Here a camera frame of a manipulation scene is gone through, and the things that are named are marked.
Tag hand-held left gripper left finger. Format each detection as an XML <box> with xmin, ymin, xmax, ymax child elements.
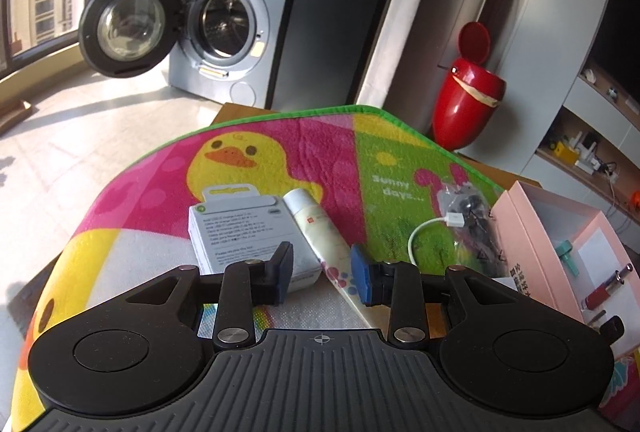
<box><xmin>125</xmin><ymin>242</ymin><xmax>295</xmax><ymax>349</ymax></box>

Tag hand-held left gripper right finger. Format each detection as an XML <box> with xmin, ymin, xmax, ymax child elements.
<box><xmin>350</xmin><ymin>243</ymin><xmax>517</xmax><ymax>349</ymax></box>

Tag white lotion tube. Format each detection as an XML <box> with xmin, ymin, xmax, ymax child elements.
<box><xmin>282</xmin><ymin>189</ymin><xmax>391</xmax><ymax>331</ymax></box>

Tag pink cardboard box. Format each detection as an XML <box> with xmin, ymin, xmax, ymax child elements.
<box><xmin>490</xmin><ymin>180</ymin><xmax>640</xmax><ymax>361</ymax></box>

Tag teal handheld fan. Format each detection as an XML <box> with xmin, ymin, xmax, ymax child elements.
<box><xmin>552</xmin><ymin>239</ymin><xmax>581</xmax><ymax>286</ymax></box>

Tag dark red lipstick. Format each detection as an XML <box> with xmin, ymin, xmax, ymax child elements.
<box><xmin>580</xmin><ymin>262</ymin><xmax>636</xmax><ymax>311</ymax></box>

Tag white charger box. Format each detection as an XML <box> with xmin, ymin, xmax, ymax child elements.
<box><xmin>188</xmin><ymin>183</ymin><xmax>324</xmax><ymax>296</ymax></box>

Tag clear plastic bag with earphones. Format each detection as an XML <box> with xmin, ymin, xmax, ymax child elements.
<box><xmin>435</xmin><ymin>184</ymin><xmax>507</xmax><ymax>276</ymax></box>

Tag colourful cartoon printed mat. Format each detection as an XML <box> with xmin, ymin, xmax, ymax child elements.
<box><xmin>12</xmin><ymin>104</ymin><xmax>640</xmax><ymax>432</ymax></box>

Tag red trash can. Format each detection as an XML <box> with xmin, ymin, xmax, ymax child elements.
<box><xmin>431</xmin><ymin>21</ymin><xmax>507</xmax><ymax>153</ymax></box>

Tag yellow small box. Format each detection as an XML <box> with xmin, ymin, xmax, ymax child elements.
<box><xmin>550</xmin><ymin>142</ymin><xmax>579</xmax><ymax>164</ymax></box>

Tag silver washing machine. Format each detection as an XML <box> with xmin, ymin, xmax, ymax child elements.
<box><xmin>79</xmin><ymin>0</ymin><xmax>309</xmax><ymax>108</ymax></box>

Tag white tv cabinet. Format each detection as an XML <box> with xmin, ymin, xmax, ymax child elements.
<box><xmin>532</xmin><ymin>57</ymin><xmax>640</xmax><ymax>234</ymax></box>

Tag white router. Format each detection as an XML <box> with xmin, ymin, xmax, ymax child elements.
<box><xmin>570</xmin><ymin>132</ymin><xmax>601</xmax><ymax>174</ymax></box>

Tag white usb cable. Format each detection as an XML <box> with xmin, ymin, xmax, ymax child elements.
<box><xmin>407</xmin><ymin>211</ymin><xmax>469</xmax><ymax>273</ymax></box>

